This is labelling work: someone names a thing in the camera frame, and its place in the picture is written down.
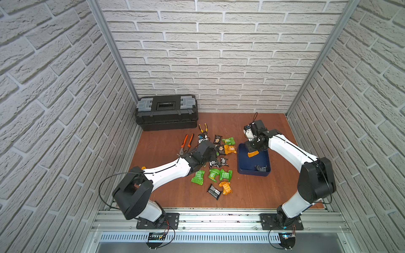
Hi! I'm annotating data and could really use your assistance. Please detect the black silver cookie packet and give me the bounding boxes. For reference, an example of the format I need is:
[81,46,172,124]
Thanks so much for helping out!
[209,160,222,169]

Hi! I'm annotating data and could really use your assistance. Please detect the black cracker packet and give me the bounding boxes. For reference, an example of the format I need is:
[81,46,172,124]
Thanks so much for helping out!
[216,145,226,156]
[214,135,222,144]

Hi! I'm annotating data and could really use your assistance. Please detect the green cookie packet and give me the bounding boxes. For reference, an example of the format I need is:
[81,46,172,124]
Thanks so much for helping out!
[191,170,205,186]
[222,137,236,145]
[219,169,233,182]
[208,169,220,182]

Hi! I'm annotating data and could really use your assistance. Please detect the dark blue storage box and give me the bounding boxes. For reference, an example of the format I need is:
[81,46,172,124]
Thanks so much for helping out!
[237,143,271,177]

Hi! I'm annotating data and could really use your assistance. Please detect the black snack packet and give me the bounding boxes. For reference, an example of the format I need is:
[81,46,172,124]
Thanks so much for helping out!
[207,184,222,200]

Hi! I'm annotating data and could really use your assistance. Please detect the orange cookie packet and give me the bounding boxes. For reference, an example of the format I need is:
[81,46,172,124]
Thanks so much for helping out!
[219,181,233,195]

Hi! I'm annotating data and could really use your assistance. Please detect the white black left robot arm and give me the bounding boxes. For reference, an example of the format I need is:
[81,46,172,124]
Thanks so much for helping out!
[112,140,217,224]

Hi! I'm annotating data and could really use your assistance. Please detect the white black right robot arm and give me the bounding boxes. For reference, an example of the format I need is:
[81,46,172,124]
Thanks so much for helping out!
[244,120,336,227]

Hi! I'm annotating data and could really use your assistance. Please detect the black checkered packet in box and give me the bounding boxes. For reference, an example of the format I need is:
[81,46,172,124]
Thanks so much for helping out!
[255,165,267,173]

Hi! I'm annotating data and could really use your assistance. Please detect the black plastic toolbox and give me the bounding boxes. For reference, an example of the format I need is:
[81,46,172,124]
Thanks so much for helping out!
[135,94,198,131]

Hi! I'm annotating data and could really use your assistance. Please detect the left controller board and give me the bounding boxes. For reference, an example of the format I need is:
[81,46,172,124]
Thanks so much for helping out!
[146,232,167,249]

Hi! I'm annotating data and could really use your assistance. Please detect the controller board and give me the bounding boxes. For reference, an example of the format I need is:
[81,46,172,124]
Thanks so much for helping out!
[278,233,296,250]
[146,232,167,249]

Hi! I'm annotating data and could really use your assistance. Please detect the right controller board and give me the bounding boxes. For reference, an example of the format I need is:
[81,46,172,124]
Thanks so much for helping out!
[278,233,296,250]

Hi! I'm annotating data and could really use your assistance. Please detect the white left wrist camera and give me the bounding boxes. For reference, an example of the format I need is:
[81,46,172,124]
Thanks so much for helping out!
[198,133,208,143]

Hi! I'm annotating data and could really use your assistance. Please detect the orange handled pliers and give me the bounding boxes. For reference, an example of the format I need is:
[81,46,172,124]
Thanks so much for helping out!
[179,133,194,156]

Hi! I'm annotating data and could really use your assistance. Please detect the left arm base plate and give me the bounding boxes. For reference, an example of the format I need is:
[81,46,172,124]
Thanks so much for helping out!
[136,213,180,230]

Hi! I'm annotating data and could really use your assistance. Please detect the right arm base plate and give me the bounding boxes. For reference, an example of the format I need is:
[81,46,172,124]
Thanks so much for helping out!
[259,213,304,231]

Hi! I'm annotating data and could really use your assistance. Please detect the aluminium rail frame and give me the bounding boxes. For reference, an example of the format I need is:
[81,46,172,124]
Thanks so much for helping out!
[82,208,360,253]

